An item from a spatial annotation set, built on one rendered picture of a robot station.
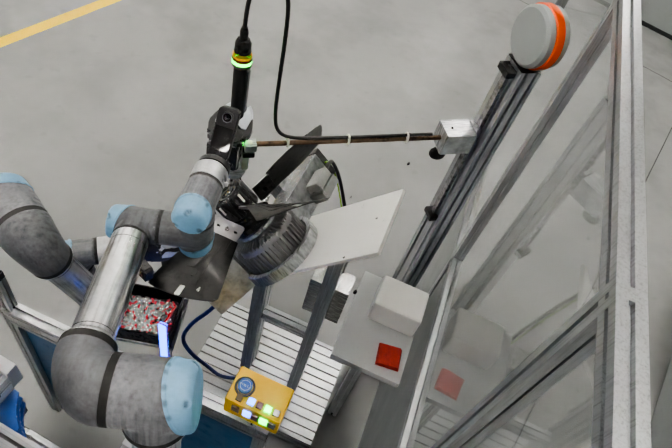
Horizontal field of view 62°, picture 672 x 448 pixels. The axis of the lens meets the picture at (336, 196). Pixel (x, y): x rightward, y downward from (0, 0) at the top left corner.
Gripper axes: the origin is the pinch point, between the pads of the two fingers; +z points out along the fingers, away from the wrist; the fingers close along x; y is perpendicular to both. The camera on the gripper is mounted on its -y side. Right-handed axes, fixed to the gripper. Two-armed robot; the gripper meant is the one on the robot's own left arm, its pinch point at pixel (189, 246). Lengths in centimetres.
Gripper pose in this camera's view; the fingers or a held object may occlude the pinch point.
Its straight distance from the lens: 168.0
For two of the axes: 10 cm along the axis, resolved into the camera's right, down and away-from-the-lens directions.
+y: -3.0, -6.9, 6.6
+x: -1.8, 7.2, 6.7
